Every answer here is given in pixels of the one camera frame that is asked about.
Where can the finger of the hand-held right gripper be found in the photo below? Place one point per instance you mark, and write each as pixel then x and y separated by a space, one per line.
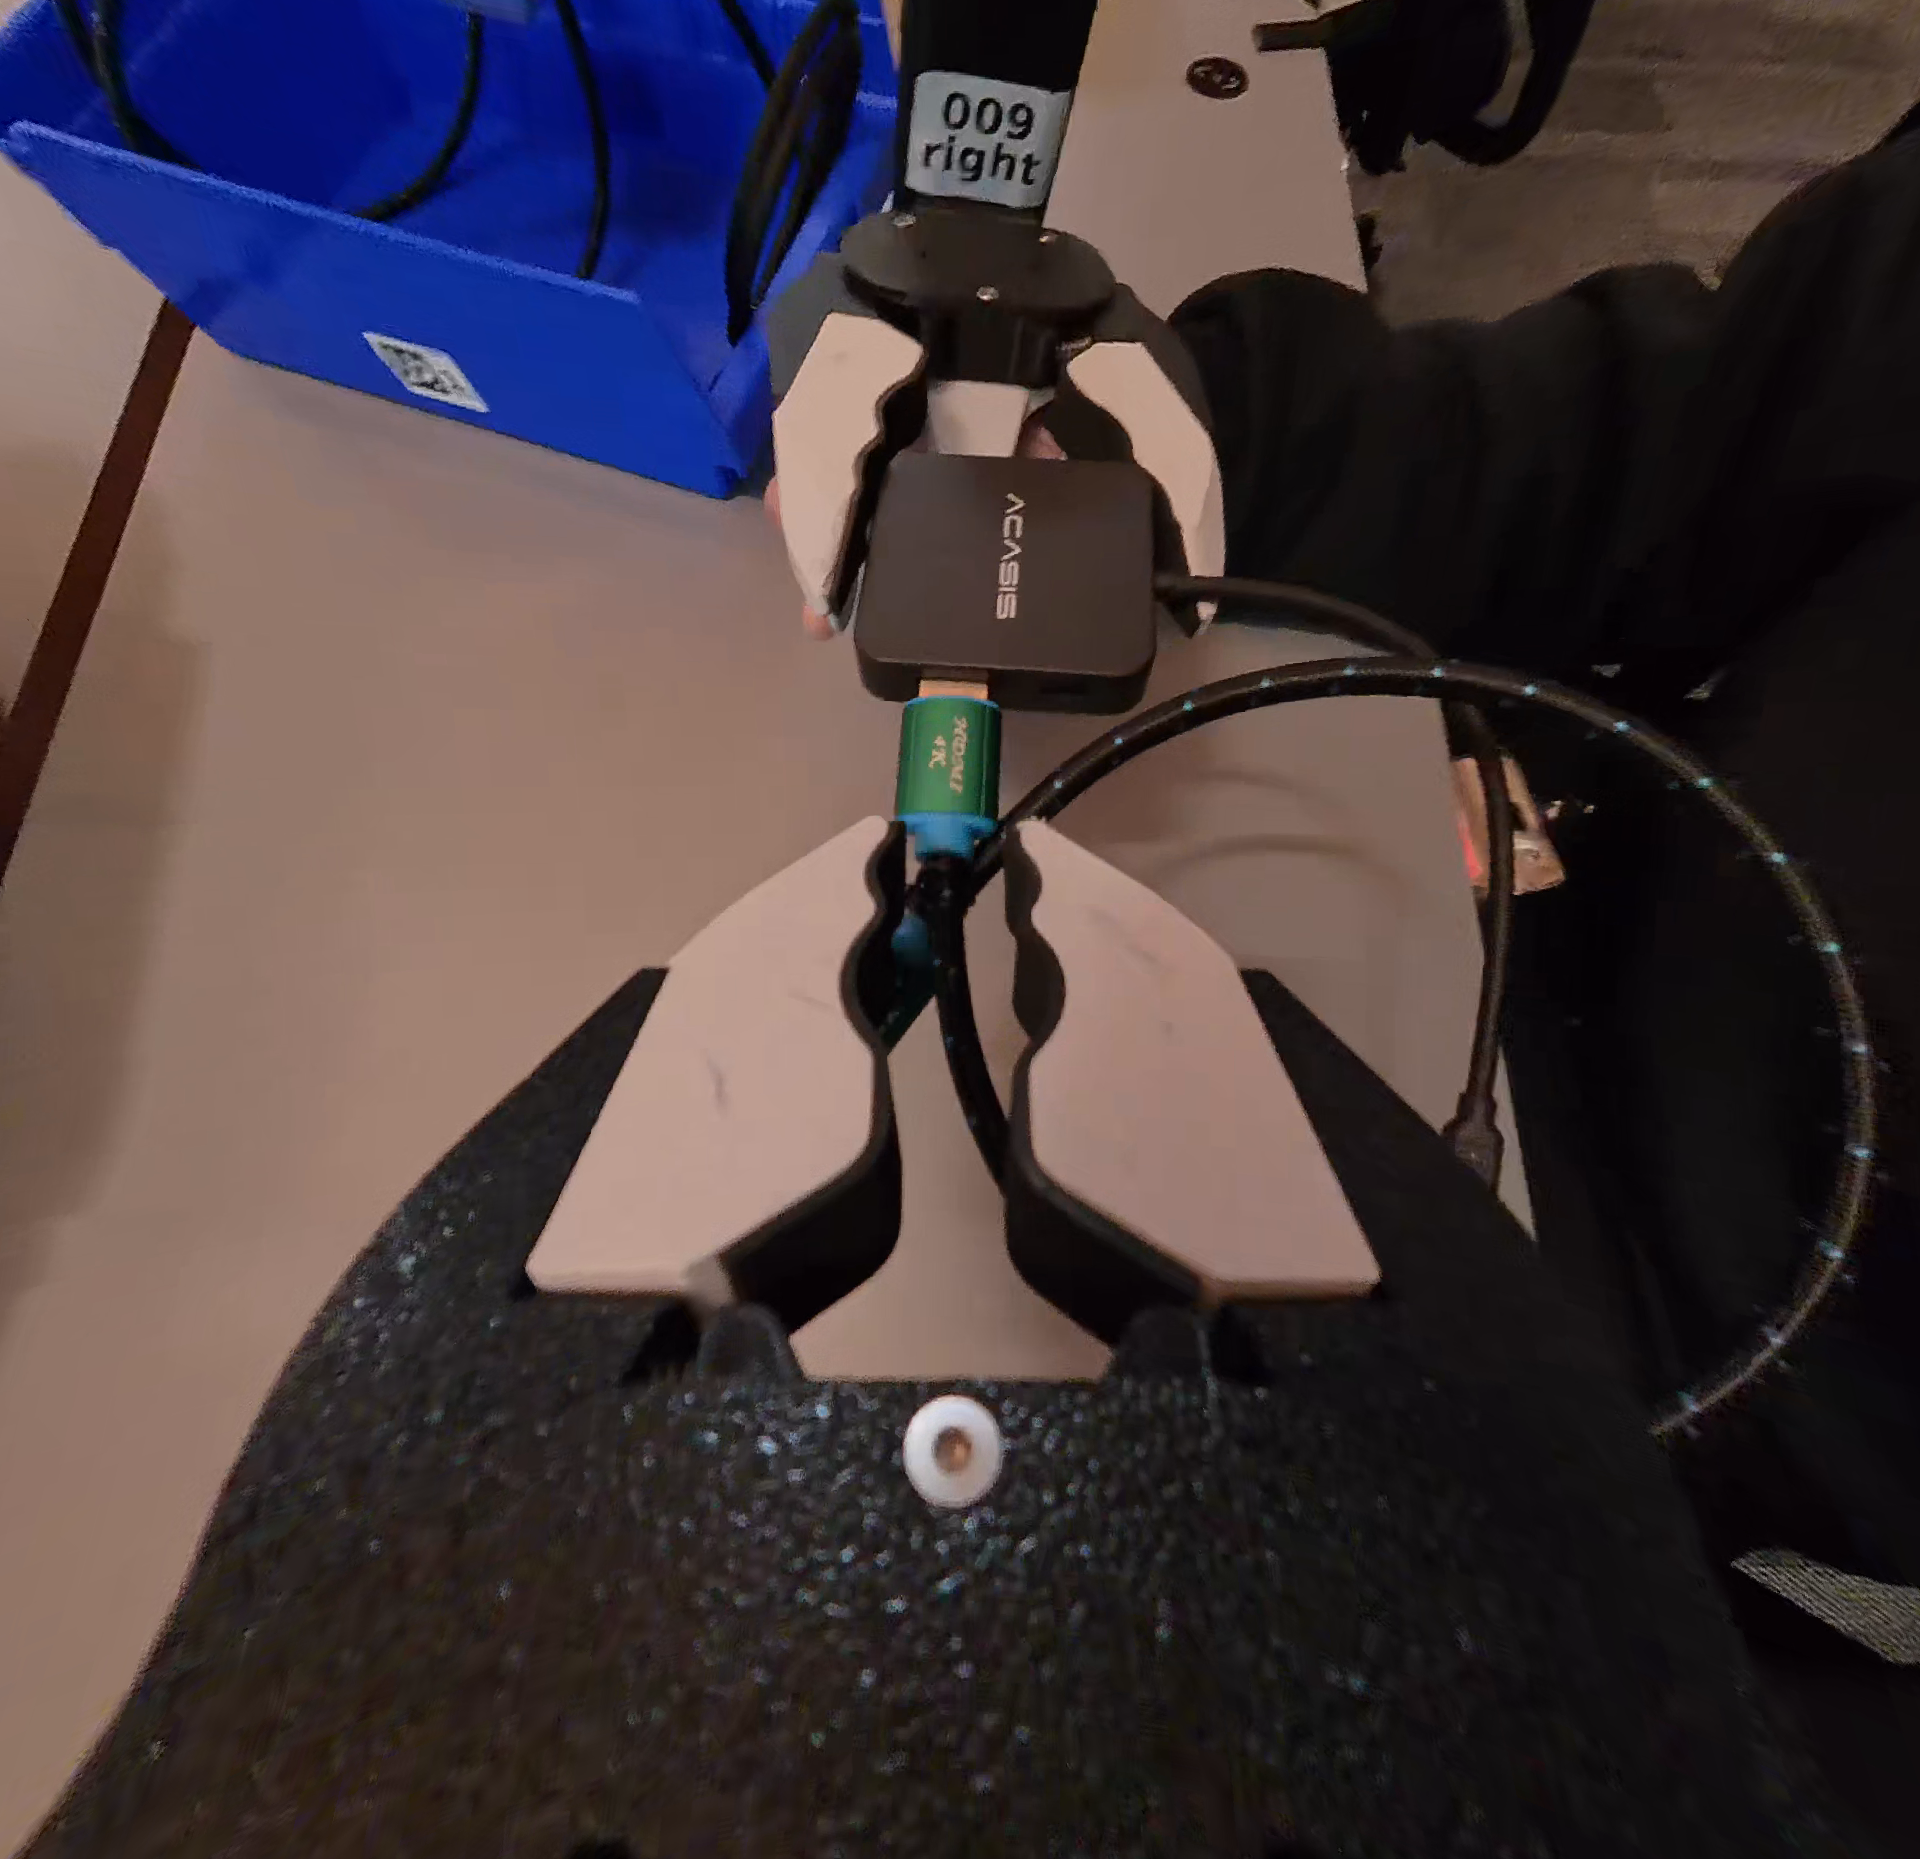
pixel 1170 450
pixel 819 433

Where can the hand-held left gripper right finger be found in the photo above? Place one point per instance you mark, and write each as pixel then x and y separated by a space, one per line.
pixel 1186 1125

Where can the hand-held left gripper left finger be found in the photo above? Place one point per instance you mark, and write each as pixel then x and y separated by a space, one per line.
pixel 720 1125

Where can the black usb hub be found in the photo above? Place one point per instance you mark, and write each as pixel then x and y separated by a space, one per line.
pixel 930 585

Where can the blue plastic bin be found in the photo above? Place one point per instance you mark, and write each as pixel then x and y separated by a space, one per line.
pixel 451 285

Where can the person's right forearm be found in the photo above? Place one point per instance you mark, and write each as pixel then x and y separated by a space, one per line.
pixel 1501 433

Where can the person's right hand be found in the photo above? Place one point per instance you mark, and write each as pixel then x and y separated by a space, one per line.
pixel 819 624

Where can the round black desk grommet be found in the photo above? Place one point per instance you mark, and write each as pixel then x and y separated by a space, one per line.
pixel 1216 78

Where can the small shiny packet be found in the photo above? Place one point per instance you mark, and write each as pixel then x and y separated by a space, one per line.
pixel 1530 839

